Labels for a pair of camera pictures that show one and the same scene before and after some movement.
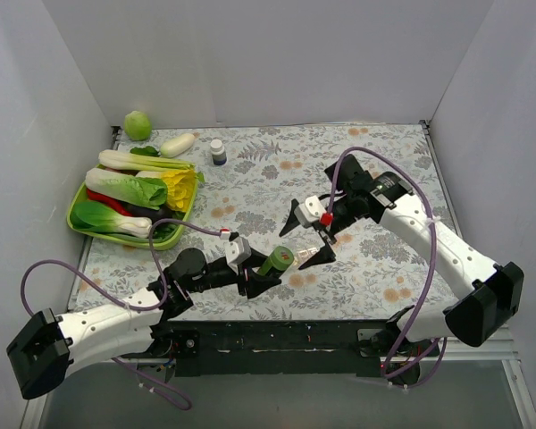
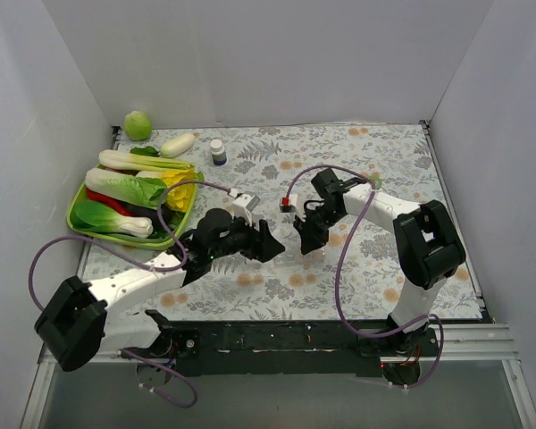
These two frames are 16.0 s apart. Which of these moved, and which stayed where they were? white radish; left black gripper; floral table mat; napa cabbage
Moved: left black gripper
Stayed: napa cabbage; white radish; floral table mat
